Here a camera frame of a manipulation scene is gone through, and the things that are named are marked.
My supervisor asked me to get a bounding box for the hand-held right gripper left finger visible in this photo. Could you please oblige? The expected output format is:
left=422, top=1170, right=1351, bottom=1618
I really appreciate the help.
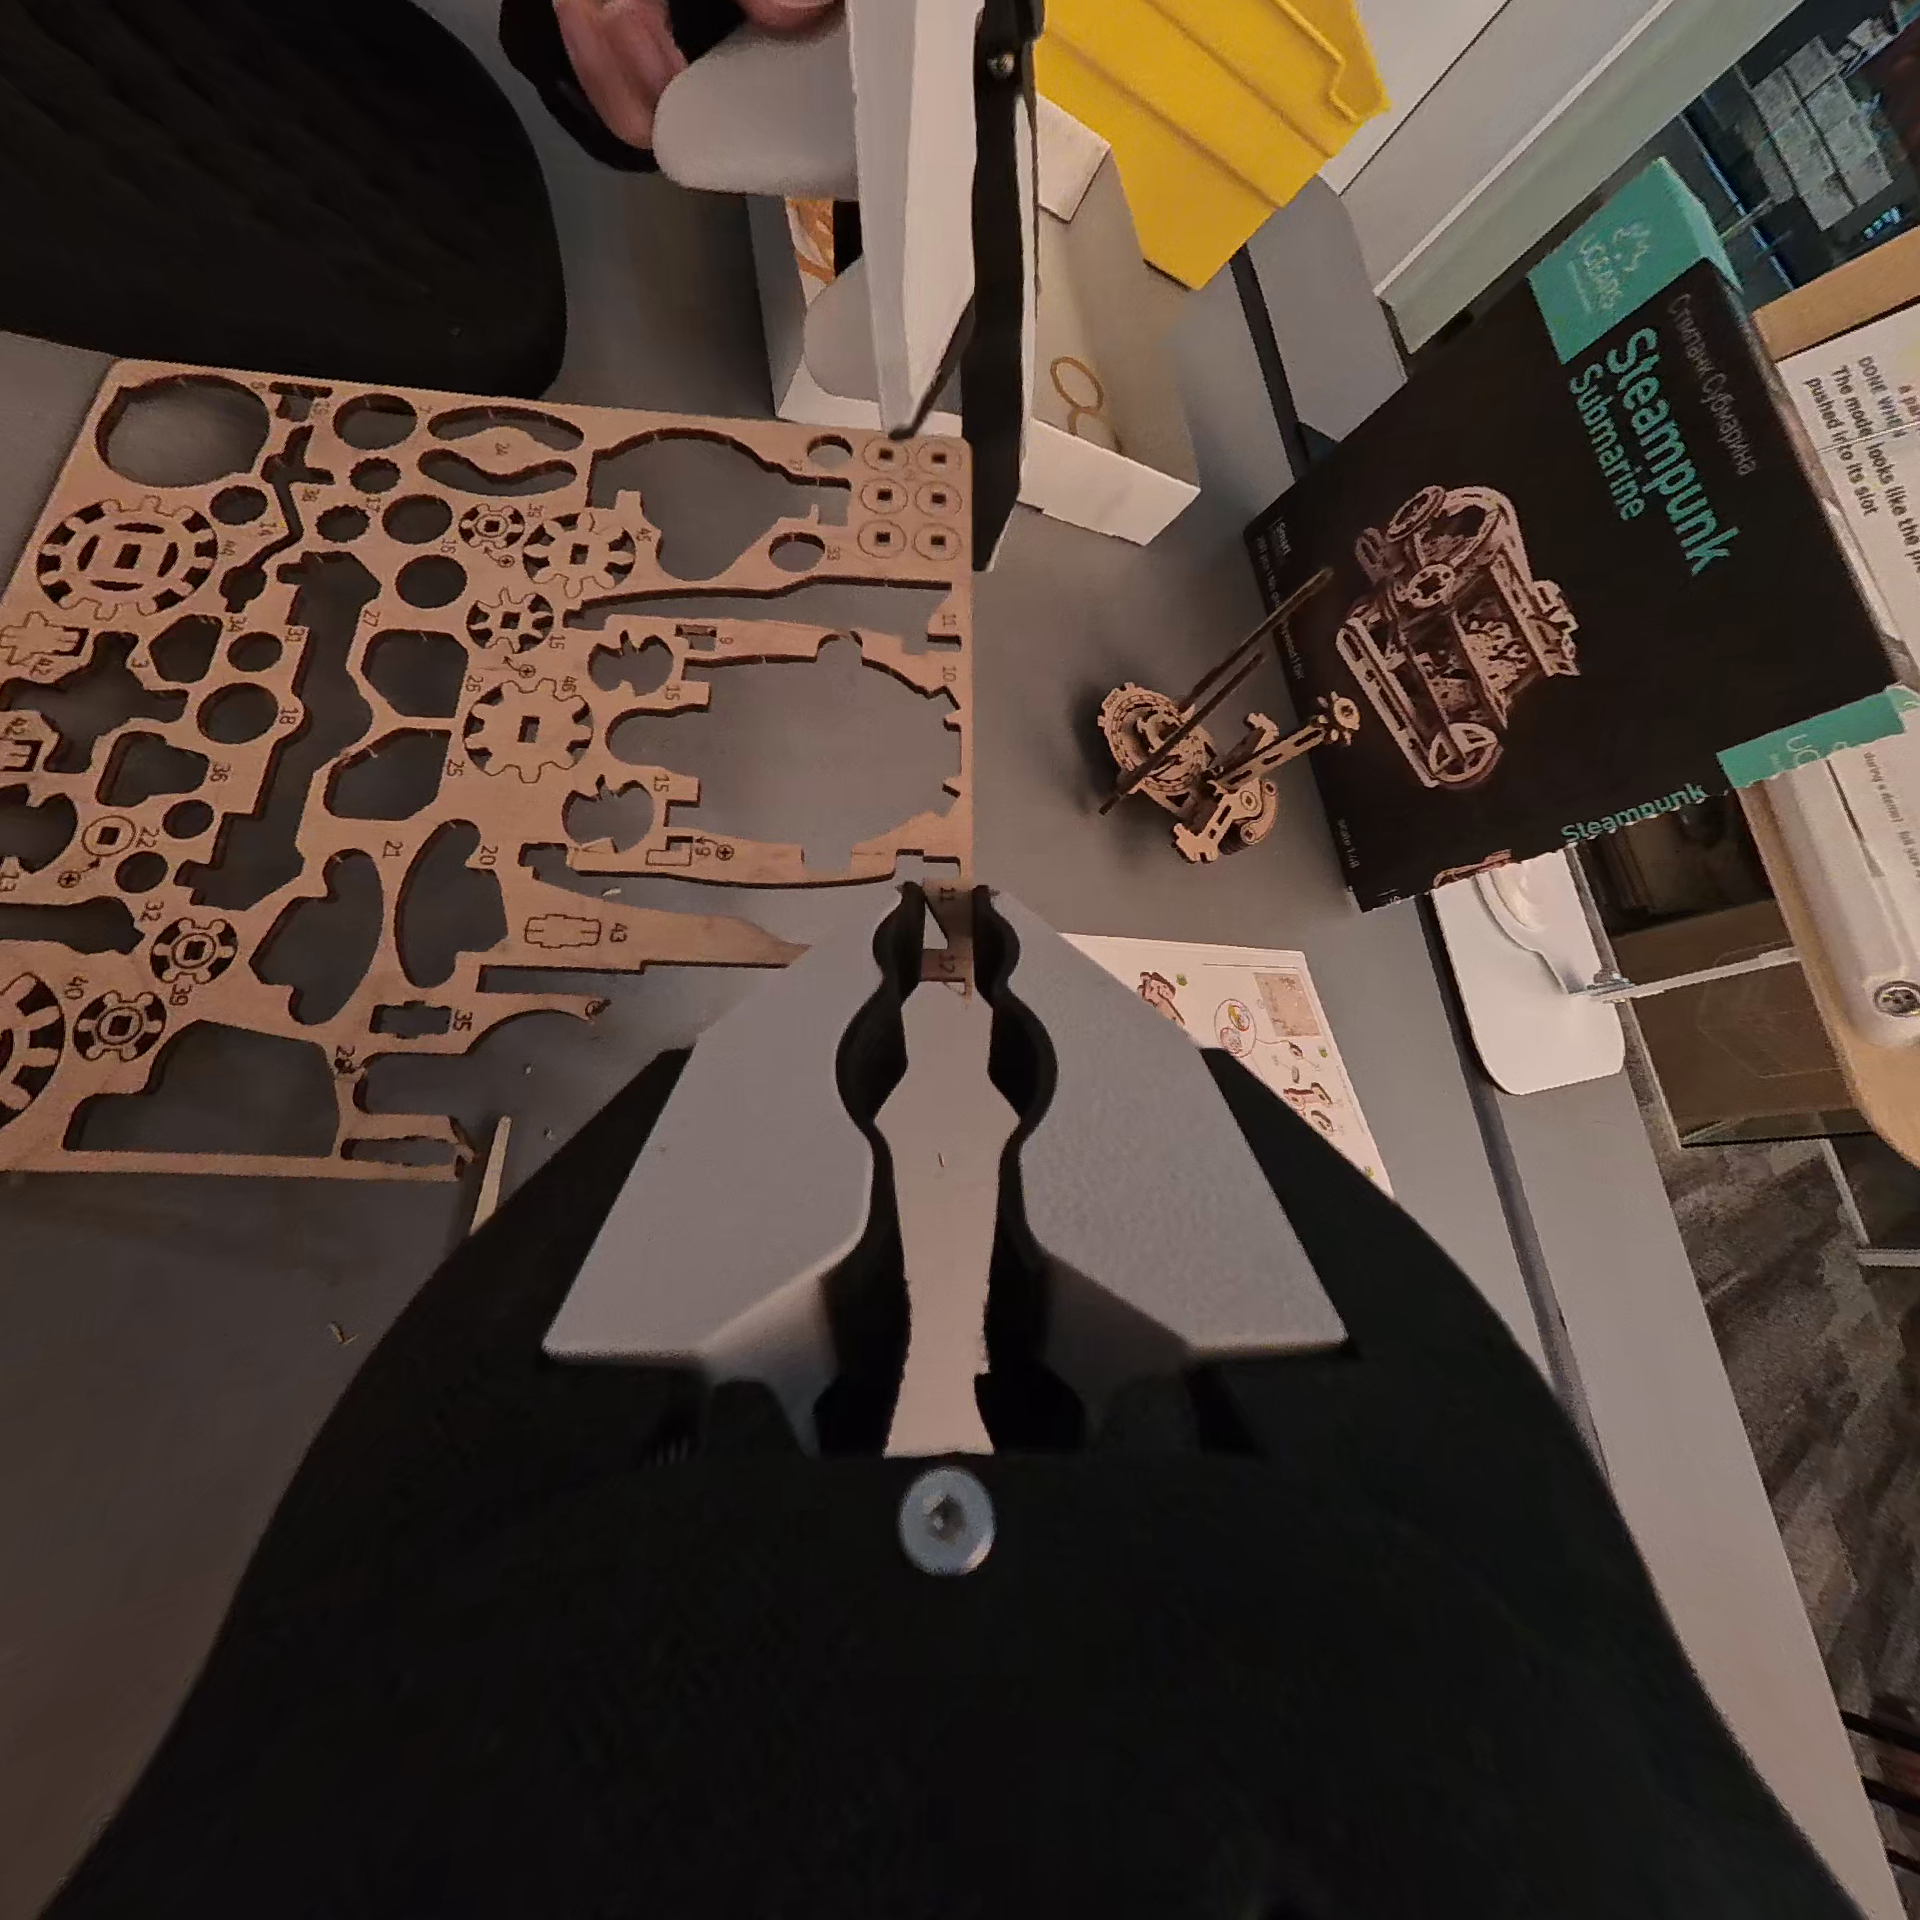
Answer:
left=540, top=883, right=924, bottom=1454

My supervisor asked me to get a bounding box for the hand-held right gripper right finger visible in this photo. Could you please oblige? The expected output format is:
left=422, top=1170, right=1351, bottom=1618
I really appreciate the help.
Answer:
left=972, top=883, right=1351, bottom=1454

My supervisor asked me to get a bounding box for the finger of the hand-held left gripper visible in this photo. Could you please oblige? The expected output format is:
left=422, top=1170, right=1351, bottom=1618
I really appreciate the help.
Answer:
left=844, top=0, right=987, bottom=440
left=964, top=60, right=1047, bottom=574

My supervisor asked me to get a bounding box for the laser-cut wooden parts sheet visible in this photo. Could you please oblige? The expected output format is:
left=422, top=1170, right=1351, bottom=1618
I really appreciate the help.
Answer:
left=0, top=357, right=996, bottom=1187

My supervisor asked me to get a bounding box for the partly built wooden model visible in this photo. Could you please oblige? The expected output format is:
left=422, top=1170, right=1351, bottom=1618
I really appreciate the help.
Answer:
left=1095, top=566, right=1363, bottom=870

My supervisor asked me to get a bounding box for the black model kit box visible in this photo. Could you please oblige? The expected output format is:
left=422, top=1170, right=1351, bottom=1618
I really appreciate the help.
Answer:
left=1241, top=156, right=1920, bottom=915

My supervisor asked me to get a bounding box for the person's left hand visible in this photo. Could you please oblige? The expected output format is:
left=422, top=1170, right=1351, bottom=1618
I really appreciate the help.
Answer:
left=555, top=0, right=842, bottom=148

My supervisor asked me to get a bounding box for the open instruction booklet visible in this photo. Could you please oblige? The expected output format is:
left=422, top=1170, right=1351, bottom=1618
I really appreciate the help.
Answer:
left=1058, top=934, right=1394, bottom=1201

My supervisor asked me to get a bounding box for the white cardboard tray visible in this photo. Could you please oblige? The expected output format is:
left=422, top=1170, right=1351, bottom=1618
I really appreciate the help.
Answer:
left=746, top=90, right=1202, bottom=544

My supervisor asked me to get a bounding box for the yellow plastic bin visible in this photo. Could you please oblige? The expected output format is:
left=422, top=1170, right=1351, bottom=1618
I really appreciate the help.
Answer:
left=1035, top=0, right=1391, bottom=290

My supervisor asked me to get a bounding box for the white desk stand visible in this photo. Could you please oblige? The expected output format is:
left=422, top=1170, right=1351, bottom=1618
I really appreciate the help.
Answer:
left=1432, top=847, right=1629, bottom=1098

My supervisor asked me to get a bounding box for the black wrist rest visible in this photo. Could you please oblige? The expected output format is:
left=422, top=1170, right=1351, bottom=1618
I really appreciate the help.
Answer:
left=0, top=0, right=569, bottom=398

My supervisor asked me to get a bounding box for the glass window panel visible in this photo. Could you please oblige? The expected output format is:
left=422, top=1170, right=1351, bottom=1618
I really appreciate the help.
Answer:
left=1688, top=0, right=1920, bottom=287

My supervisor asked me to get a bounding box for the printed instruction board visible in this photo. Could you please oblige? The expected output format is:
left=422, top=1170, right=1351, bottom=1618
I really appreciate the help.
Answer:
left=1747, top=271, right=1920, bottom=1171

